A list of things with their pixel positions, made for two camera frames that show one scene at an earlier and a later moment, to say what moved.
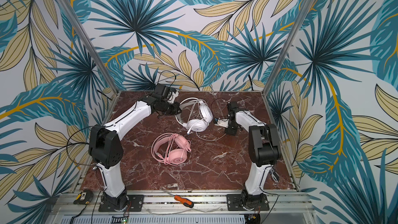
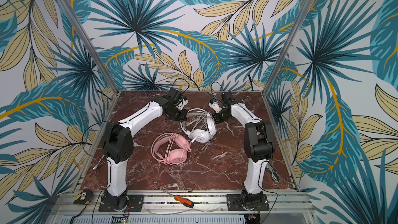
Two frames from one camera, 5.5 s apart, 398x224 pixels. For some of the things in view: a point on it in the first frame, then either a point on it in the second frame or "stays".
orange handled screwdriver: [186, 201] stays
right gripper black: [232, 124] -> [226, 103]
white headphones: [195, 125] -> [200, 136]
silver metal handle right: [274, 175] stays
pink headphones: [170, 148] stays
